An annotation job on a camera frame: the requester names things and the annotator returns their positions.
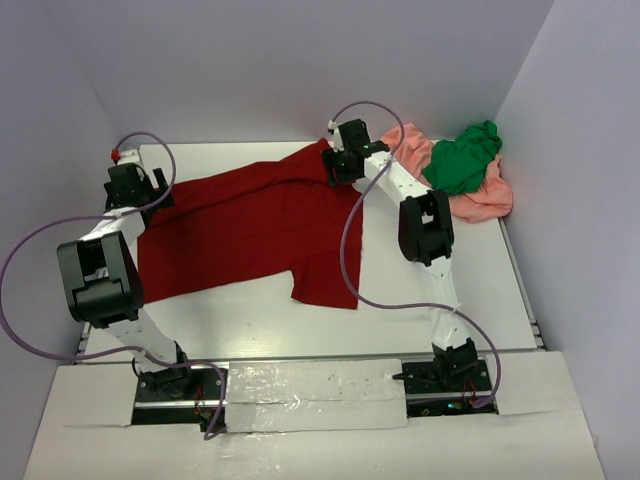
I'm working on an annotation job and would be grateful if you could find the red t-shirt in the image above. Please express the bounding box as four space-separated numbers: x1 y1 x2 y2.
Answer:
137 139 363 310

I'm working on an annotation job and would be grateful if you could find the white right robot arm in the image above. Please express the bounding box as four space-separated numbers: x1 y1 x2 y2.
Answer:
322 119 478 391

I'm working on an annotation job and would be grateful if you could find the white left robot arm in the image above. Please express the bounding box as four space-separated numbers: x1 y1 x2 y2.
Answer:
56 160 196 399

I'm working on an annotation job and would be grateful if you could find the green t-shirt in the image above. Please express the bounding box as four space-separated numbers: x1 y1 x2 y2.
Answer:
421 120 503 196

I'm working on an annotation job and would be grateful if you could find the salmon pink t-shirt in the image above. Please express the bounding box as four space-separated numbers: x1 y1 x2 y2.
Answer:
382 123 513 223

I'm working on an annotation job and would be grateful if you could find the white cardboard front cover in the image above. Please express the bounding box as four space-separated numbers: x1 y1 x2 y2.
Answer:
25 353 603 479

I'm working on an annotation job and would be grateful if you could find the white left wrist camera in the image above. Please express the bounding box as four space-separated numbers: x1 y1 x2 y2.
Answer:
111 148 144 168

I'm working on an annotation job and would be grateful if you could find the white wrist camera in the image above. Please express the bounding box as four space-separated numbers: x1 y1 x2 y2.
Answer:
111 148 144 168
327 119 344 152

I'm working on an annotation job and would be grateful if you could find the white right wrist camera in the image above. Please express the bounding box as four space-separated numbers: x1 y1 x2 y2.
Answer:
327 119 344 152

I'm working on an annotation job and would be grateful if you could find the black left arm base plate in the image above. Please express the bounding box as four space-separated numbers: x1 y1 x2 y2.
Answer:
131 367 227 433

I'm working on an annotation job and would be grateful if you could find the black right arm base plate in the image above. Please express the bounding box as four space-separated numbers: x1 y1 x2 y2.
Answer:
392 360 497 418

